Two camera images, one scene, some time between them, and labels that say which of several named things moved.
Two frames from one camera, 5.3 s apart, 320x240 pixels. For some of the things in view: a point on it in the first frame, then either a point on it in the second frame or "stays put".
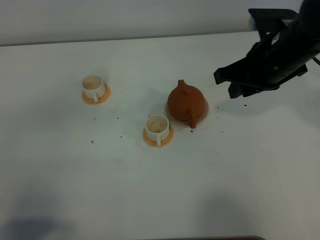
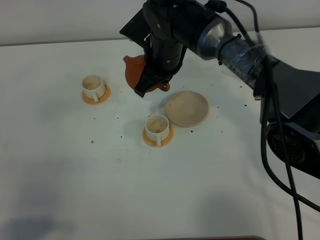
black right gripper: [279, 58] -> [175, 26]
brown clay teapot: [186, 102] -> [134, 69]
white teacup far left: [94, 87] stays put
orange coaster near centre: [154, 144] stays put
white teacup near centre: [157, 128] stays put
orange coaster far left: [102, 100] stays put
